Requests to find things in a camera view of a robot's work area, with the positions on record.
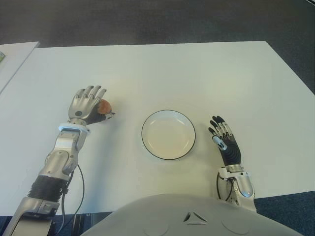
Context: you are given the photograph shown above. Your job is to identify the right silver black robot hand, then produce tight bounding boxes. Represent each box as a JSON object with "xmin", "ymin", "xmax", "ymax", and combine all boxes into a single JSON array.
[{"xmin": 208, "ymin": 115, "xmax": 242, "ymax": 167}]

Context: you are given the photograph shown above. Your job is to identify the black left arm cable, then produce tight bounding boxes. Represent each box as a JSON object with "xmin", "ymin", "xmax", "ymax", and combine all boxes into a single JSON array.
[{"xmin": 60, "ymin": 163, "xmax": 86, "ymax": 229}]

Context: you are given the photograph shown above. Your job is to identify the grey robot torso shell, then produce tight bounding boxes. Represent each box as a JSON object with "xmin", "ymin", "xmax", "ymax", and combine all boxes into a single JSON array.
[{"xmin": 78, "ymin": 193, "xmax": 302, "ymax": 236}]

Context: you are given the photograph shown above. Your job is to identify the white side table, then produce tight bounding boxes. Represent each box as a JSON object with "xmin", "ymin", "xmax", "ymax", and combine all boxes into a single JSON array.
[{"xmin": 0, "ymin": 41, "xmax": 40, "ymax": 95}]

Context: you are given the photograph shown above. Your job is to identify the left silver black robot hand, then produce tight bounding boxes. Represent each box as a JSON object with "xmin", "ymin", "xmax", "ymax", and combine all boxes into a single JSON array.
[{"xmin": 67, "ymin": 85, "xmax": 116, "ymax": 125}]

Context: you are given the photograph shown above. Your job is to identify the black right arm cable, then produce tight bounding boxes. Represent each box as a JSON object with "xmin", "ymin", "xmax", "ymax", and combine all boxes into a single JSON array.
[{"xmin": 216, "ymin": 172, "xmax": 233, "ymax": 201}]

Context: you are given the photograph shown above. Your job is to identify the white plate with black rim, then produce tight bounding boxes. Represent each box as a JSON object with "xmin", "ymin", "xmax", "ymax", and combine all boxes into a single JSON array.
[{"xmin": 141, "ymin": 109, "xmax": 197, "ymax": 161}]

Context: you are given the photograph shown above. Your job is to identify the red yellow apple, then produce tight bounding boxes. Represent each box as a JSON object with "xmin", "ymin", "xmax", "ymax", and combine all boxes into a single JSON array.
[{"xmin": 97, "ymin": 99, "xmax": 113, "ymax": 115}]

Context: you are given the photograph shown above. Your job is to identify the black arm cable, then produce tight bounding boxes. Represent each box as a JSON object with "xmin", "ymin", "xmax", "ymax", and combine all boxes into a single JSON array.
[
  {"xmin": 60, "ymin": 163, "xmax": 86, "ymax": 229},
  {"xmin": 216, "ymin": 172, "xmax": 233, "ymax": 201}
]

